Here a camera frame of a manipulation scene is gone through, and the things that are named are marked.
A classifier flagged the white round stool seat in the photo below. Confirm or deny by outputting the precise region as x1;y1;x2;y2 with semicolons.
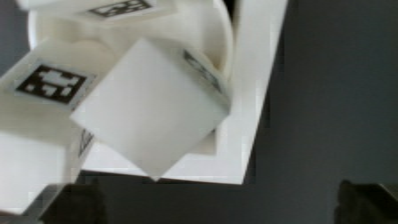
93;23;202;87

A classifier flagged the white U-shaped fence wall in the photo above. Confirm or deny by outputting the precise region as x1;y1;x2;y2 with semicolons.
77;0;291;185

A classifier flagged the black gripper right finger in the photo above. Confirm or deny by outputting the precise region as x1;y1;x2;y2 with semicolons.
335;180;398;224

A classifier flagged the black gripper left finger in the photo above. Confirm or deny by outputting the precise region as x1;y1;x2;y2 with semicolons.
38;181;108;224

